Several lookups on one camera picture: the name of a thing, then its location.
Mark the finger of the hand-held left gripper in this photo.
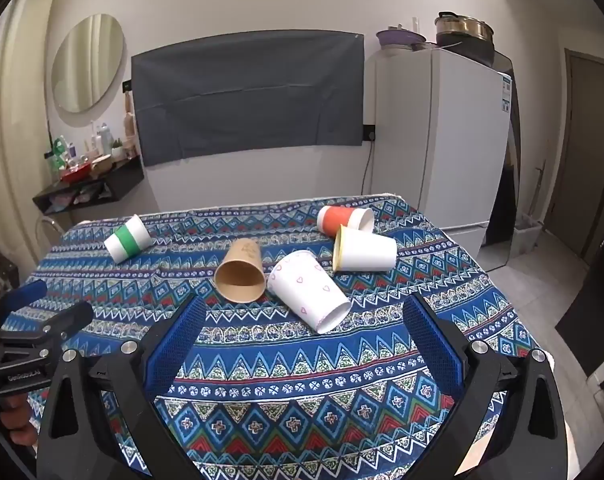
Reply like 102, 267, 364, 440
0, 280, 48, 332
0, 302, 94, 361

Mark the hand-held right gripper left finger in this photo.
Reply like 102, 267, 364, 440
34, 294, 207, 480

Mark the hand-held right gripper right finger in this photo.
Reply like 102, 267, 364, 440
403, 292, 570, 480

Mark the brown paper cup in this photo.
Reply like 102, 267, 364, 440
214, 239, 267, 304

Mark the white cup with green stripe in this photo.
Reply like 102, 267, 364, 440
103, 214, 153, 264

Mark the white cup with yellow inside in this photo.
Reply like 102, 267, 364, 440
333, 224, 399, 273

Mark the white cup with pink hearts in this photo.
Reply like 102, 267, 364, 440
267, 250, 353, 335

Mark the orange and white cup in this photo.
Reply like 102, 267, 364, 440
317, 205, 375, 236

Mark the person's left hand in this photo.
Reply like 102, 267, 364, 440
0, 399, 37, 448

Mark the blue patterned tablecloth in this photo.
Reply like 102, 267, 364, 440
24, 192, 550, 480

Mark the white bin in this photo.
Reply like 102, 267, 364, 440
512, 222, 541, 257

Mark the red bowl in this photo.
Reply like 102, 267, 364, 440
59, 162, 92, 184

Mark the dark door mat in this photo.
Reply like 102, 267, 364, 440
554, 255, 604, 378

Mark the white refrigerator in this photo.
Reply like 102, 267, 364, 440
364, 47, 513, 261

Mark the grey door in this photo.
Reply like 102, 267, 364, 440
544, 49, 604, 266

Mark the grey cloth cover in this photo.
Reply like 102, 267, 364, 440
131, 30, 366, 167

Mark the purple basin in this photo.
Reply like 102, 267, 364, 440
376, 27, 427, 53

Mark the black and steel pot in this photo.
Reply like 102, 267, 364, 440
434, 11, 496, 66

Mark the black wall shelf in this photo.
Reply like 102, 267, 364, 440
32, 155, 145, 217

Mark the black power cable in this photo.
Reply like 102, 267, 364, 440
362, 140, 375, 196

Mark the round wall mirror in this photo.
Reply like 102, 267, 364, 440
50, 14, 127, 114

